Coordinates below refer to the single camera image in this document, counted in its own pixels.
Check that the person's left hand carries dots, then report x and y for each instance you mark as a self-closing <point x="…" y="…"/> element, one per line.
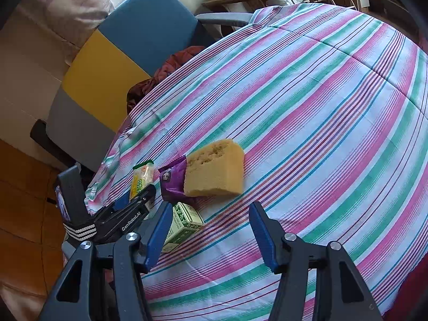
<point x="80" y="232"/>

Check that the purple snack packet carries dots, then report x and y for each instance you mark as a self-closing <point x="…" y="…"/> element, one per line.
<point x="172" y="184"/>

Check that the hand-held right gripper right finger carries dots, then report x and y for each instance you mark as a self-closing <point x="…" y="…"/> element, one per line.
<point x="264" y="234"/>

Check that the white green carton box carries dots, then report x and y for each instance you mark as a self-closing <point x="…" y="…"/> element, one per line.
<point x="187" y="224"/>

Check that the blue yellow grey chair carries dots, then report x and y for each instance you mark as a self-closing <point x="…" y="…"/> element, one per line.
<point x="110" y="73"/>

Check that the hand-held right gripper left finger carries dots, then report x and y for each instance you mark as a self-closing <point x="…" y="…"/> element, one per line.
<point x="157" y="234"/>

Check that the large yellow sponge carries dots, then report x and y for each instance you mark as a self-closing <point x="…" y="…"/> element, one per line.
<point x="214" y="170"/>

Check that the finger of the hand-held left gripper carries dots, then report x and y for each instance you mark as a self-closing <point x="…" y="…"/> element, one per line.
<point x="122" y="204"/>
<point x="147" y="197"/>

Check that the dark red cloth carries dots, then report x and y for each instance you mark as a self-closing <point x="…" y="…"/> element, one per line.
<point x="167" y="67"/>

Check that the striped bed sheet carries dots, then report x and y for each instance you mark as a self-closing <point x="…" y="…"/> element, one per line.
<point x="317" y="107"/>

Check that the yellow green snack packet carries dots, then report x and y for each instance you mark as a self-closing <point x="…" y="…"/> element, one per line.
<point x="142" y="180"/>

